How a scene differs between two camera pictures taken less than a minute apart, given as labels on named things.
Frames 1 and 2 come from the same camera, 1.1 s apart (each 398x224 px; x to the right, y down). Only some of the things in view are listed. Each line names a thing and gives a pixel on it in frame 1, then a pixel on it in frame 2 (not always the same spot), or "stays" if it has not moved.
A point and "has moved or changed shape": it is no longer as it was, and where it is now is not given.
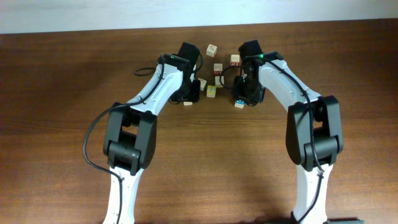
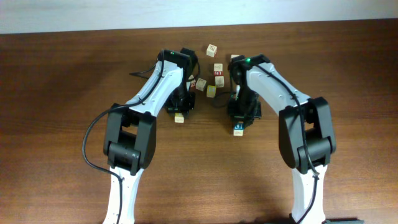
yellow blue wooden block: x=211 y=91 stays
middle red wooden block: x=217 y=69 stays
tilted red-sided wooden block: x=203 y=83 stays
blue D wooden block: x=239 y=103 has moved or changed shape
